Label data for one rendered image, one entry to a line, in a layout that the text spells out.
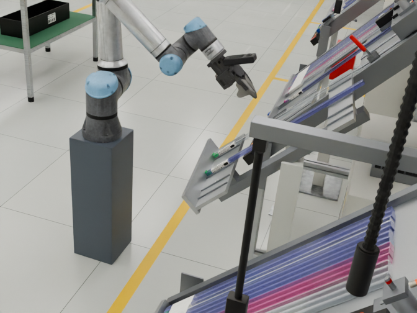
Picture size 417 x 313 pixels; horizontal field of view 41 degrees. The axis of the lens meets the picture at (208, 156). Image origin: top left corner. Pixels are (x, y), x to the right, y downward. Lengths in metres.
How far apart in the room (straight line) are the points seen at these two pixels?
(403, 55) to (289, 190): 0.48
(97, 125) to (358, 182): 0.95
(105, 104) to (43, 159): 1.12
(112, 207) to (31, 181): 0.81
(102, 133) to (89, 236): 0.48
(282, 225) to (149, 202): 1.23
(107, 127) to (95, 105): 0.10
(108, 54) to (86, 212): 0.63
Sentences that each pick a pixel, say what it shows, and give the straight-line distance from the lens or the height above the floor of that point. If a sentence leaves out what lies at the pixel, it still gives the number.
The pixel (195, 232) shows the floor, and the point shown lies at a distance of 2.58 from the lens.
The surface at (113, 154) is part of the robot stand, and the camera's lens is 2.10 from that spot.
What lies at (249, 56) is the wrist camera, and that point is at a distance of 2.02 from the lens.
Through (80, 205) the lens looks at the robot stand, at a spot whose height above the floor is 0.25.
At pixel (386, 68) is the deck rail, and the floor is 1.05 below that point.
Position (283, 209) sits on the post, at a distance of 1.60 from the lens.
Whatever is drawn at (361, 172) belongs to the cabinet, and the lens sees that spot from 1.97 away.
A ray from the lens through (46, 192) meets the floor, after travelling 2.86.
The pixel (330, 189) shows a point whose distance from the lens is 3.04.
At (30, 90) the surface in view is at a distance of 3.77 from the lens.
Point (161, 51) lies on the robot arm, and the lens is 1.95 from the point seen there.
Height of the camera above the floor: 1.55
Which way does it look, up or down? 29 degrees down
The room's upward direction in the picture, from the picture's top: 5 degrees clockwise
